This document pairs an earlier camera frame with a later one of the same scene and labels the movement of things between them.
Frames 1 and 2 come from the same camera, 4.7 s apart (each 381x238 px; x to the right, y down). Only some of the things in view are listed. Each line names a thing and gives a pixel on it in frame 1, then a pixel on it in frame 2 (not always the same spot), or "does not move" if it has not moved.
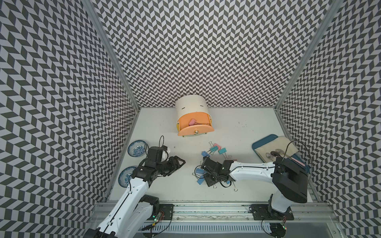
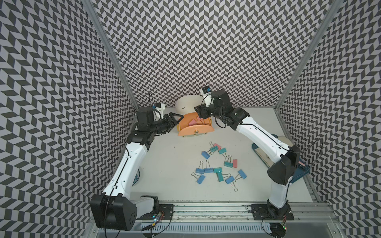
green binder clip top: [214, 148] does not move
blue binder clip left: [199, 171] does not move
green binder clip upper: [222, 151] does not move
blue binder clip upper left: [205, 153] does not move
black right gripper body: [216, 175] -> [212, 110]
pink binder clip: [193, 122] does not move
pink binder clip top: [218, 146] does not move
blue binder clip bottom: [235, 189] does not move
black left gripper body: [163, 168] -> [163, 125]
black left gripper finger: [174, 163] -> [172, 114]
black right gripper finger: [206, 165] -> [200, 110]
